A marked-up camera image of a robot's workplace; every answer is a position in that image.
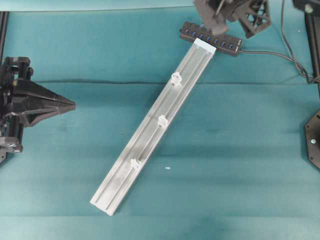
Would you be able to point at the black USB hub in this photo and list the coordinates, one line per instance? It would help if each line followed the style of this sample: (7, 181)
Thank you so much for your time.
(224, 43)

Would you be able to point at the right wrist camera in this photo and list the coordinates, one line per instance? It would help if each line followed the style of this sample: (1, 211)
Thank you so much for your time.
(213, 20)

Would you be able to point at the silver aluminium rail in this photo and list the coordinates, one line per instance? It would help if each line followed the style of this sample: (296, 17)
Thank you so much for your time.
(145, 139)

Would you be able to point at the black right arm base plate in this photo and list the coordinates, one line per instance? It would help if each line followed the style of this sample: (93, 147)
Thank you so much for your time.
(312, 139)

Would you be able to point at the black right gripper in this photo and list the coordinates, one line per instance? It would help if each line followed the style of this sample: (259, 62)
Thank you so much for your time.
(253, 15)

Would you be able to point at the teal table cloth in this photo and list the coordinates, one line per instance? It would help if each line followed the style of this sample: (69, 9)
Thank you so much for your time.
(232, 165)

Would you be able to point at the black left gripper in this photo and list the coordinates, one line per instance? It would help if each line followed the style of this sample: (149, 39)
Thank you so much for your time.
(15, 75)

